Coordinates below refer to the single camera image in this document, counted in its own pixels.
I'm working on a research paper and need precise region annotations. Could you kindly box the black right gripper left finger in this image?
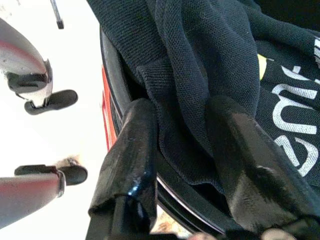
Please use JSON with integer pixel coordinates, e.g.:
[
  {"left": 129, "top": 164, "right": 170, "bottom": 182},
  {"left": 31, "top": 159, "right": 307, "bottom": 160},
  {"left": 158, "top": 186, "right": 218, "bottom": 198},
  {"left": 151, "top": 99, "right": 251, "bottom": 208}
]
[{"left": 85, "top": 97, "right": 159, "bottom": 240}]

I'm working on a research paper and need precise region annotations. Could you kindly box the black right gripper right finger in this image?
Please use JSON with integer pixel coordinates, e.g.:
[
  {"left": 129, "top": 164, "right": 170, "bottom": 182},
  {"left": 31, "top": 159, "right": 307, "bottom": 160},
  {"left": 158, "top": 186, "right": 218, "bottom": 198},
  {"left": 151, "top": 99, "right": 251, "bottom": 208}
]
[{"left": 206, "top": 96, "right": 320, "bottom": 232}]

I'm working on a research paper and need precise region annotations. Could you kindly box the black shirt onemax LED print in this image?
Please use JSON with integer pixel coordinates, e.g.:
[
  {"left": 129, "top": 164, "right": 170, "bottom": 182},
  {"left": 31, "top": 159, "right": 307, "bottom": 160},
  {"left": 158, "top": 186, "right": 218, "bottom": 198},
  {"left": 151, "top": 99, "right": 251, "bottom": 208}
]
[{"left": 86, "top": 0, "right": 320, "bottom": 208}]

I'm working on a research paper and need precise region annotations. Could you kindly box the silver robot right leg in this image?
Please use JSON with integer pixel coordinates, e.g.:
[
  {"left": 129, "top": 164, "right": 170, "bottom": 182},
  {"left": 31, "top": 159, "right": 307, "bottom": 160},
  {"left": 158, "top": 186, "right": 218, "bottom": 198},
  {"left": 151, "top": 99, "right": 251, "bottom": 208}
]
[{"left": 0, "top": 159, "right": 89, "bottom": 230}]

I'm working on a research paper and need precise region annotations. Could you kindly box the silver robot leg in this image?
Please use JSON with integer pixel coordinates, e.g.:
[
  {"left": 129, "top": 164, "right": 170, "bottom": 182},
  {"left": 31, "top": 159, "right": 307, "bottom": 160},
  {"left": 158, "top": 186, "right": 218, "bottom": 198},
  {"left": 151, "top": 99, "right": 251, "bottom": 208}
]
[
  {"left": 0, "top": 159, "right": 89, "bottom": 230},
  {"left": 0, "top": 17, "right": 79, "bottom": 116}
]

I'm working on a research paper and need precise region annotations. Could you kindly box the silver robot left leg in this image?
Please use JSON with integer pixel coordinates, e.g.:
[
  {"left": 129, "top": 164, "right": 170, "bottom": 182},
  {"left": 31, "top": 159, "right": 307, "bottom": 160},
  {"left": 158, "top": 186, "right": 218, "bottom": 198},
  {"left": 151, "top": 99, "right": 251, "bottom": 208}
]
[{"left": 0, "top": 17, "right": 79, "bottom": 116}]

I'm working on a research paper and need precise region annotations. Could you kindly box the silver metal clothes rack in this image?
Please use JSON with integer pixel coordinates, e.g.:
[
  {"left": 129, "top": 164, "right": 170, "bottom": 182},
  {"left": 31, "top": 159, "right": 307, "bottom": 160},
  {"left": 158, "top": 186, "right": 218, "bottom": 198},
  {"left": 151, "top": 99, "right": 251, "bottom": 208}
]
[{"left": 49, "top": 0, "right": 65, "bottom": 30}]

